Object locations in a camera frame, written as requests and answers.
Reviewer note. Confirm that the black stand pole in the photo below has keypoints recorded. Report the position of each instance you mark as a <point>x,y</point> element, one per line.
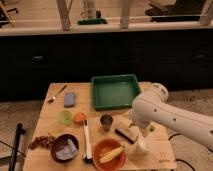
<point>15,148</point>

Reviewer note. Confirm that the clear plastic cup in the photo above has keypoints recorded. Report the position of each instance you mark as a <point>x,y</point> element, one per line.
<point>141,147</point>

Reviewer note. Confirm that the green cucumber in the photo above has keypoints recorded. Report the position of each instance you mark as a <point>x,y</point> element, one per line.
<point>151,128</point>

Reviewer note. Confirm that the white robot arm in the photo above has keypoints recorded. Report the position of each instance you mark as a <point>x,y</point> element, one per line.
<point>151,106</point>

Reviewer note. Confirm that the green base plate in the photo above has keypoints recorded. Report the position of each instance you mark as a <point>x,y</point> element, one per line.
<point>92,21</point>

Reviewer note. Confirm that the blue sponge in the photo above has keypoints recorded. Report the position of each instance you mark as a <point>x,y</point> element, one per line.
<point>69,99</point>

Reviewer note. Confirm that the metal spoon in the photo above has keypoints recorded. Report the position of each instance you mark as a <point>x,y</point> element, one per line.
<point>53,98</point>

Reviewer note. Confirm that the light green plastic cup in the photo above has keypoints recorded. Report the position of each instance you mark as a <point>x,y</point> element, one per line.
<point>65,117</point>

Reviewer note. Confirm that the small metal cup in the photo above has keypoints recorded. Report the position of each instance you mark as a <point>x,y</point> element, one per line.
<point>106,122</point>

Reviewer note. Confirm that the dark red bowl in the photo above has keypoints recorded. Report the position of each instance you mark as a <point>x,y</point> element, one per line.
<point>59,143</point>

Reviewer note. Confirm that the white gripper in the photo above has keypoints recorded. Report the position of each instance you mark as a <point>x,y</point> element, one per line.
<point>138,128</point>

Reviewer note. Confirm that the green plastic tray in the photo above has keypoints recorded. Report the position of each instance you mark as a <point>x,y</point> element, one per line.
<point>114,92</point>

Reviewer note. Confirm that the brown wooden block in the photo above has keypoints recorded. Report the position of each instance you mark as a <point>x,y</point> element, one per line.
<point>125,132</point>

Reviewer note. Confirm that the white handled knife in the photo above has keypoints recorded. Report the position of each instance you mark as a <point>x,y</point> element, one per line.
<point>88,150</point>

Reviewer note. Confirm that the yellow corn cob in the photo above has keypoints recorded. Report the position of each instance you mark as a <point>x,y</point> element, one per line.
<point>107,157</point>

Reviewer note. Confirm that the crumpled grey cloth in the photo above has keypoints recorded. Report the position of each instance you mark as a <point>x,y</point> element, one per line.
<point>69,151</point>

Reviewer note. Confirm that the orange bowl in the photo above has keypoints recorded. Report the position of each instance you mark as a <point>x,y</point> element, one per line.
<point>103,147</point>

